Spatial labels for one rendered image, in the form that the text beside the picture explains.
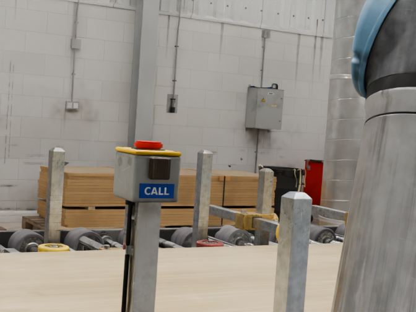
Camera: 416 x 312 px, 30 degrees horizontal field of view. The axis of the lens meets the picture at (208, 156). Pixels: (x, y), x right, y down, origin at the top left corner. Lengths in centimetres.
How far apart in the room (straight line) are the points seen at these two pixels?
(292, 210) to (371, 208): 55
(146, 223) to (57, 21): 760
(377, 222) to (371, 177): 4
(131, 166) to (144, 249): 12
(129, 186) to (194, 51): 830
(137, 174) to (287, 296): 33
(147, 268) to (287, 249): 24
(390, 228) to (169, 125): 856
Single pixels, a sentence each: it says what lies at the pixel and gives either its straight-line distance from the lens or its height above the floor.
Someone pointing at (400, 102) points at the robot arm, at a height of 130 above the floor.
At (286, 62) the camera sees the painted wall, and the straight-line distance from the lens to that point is 1008.
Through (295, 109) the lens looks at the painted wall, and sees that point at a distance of 1017.
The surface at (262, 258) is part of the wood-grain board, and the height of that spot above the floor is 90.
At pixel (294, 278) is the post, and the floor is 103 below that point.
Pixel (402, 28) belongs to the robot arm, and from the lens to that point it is 70.
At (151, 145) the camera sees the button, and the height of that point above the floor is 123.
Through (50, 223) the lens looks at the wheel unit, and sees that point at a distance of 218.
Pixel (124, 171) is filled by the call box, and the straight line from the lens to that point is 106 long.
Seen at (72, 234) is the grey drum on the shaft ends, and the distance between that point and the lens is 270.
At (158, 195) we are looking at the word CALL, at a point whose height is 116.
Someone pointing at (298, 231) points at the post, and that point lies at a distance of 121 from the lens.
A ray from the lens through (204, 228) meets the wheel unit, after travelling 239.
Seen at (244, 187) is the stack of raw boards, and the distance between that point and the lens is 823.
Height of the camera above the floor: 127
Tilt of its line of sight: 3 degrees down
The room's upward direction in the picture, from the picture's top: 4 degrees clockwise
